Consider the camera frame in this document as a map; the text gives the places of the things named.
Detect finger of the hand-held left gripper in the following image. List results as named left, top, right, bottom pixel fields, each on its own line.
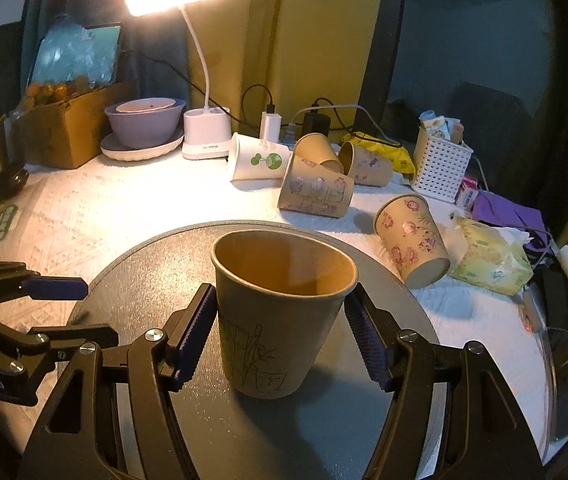
left=0, top=306, right=120, bottom=367
left=0, top=259, right=90, bottom=307

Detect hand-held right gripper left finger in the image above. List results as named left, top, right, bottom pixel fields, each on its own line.
left=16, top=282, right=219, bottom=480

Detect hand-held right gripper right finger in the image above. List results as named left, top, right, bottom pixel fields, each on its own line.
left=344, top=287, right=547, bottom=480

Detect brown paper cup bamboo drawing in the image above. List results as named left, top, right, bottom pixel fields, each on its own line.
left=210, top=230, right=358, bottom=400

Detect brown paper cup pink flowers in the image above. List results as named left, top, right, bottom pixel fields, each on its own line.
left=374, top=193, right=452, bottom=290

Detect brown paper cup purple drawings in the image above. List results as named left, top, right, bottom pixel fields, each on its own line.
left=277, top=154, right=355, bottom=219

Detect brown paper cup small drawing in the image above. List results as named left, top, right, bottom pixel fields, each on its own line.
left=339, top=141, right=393, bottom=187

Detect white paper cup green print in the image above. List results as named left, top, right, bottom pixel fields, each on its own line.
left=229, top=132, right=295, bottom=183

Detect plain brown paper cup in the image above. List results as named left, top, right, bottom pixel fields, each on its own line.
left=294, top=132, right=345, bottom=173

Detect green label packet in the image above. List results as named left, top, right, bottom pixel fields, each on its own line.
left=0, top=203, right=20, bottom=241

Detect grey round tray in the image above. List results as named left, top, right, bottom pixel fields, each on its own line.
left=64, top=219, right=439, bottom=480

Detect monitor stand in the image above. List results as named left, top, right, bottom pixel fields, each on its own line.
left=0, top=115, right=30, bottom=197

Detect green tissue pack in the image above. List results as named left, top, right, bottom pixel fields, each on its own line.
left=448, top=217, right=534, bottom=297

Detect white plate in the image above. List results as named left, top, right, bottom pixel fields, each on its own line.
left=100, top=127, right=185, bottom=163

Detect cardboard box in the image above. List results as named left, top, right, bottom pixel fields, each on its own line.
left=16, top=82, right=135, bottom=170

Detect purple bowl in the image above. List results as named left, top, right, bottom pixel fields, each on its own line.
left=104, top=98, right=186, bottom=150

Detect small pink box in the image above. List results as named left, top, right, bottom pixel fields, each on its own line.
left=456, top=175, right=482, bottom=207

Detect white plastic basket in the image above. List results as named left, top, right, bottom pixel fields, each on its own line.
left=410, top=125, right=474, bottom=204

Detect yellow plastic bag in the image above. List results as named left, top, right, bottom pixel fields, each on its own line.
left=341, top=131, right=417, bottom=176

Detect black pouch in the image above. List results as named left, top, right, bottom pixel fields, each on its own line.
left=534, top=260, right=568, bottom=331

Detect purple cloth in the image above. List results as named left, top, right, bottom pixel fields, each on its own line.
left=471, top=190, right=549, bottom=233

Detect pile of oranges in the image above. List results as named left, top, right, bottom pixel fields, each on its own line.
left=24, top=77, right=110, bottom=106

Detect pink bowl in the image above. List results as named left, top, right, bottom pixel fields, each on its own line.
left=115, top=98, right=175, bottom=114

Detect white desk lamp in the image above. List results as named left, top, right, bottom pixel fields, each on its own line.
left=124, top=0, right=237, bottom=162

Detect white charger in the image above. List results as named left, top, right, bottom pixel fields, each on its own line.
left=260, top=104, right=281, bottom=141

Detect black charger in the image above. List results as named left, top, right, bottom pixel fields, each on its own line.
left=304, top=110, right=332, bottom=136

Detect small packets bundle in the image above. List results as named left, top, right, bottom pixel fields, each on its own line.
left=419, top=110, right=464, bottom=143

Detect blue plastic bag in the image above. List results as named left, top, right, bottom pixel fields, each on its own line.
left=29, top=22, right=125, bottom=88

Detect dark chair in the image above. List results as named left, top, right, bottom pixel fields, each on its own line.
left=448, top=82, right=529, bottom=161

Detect yellow curtain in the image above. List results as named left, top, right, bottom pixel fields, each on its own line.
left=244, top=0, right=389, bottom=131

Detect white cable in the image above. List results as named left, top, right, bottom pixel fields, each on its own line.
left=289, top=105, right=415, bottom=147

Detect black cable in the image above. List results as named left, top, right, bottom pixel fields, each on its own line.
left=240, top=84, right=277, bottom=126

